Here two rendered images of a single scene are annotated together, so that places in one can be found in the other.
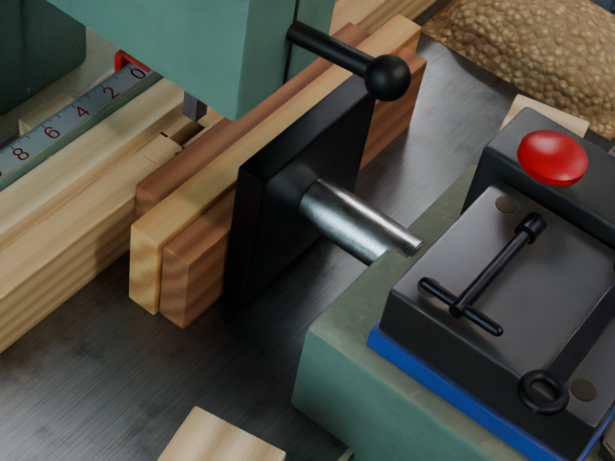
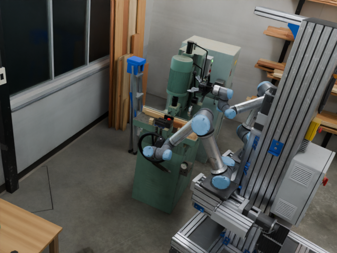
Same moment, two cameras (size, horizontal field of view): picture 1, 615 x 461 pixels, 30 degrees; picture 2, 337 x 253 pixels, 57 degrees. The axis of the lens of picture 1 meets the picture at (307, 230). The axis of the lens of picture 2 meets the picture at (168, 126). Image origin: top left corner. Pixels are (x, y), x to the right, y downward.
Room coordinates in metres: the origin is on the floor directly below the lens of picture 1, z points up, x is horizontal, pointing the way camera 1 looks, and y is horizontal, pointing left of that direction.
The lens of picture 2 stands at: (-0.06, -2.36, 2.24)
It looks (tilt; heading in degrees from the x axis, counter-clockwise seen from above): 29 degrees down; 79
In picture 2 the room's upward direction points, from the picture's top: 10 degrees clockwise
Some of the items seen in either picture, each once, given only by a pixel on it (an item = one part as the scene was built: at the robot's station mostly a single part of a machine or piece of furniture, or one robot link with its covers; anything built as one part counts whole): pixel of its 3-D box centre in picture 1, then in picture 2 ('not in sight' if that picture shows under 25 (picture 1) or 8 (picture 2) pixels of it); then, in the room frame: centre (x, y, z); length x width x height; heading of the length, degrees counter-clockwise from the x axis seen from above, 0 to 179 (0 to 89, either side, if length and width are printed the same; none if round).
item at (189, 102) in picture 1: (197, 77); not in sight; (0.42, 0.07, 0.97); 0.01 x 0.01 x 0.05; 61
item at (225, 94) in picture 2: not in sight; (225, 93); (0.75, -0.20, 1.35); 0.11 x 0.08 x 0.09; 151
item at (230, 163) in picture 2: not in sight; (225, 166); (0.72, -0.66, 0.98); 0.13 x 0.12 x 0.14; 66
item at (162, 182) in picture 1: (261, 136); not in sight; (0.44, 0.03, 0.92); 0.18 x 0.02 x 0.05; 151
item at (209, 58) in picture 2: not in sight; (207, 66); (0.69, 0.28, 1.40); 0.10 x 0.06 x 0.16; 61
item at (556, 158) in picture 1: (552, 157); not in sight; (0.36, -0.10, 1.02); 0.03 x 0.03 x 0.01
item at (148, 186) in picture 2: not in sight; (166, 163); (0.47, 0.17, 0.36); 0.58 x 0.45 x 0.71; 61
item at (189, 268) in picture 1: (301, 178); (171, 123); (0.41, 0.01, 0.93); 0.20 x 0.02 x 0.05; 151
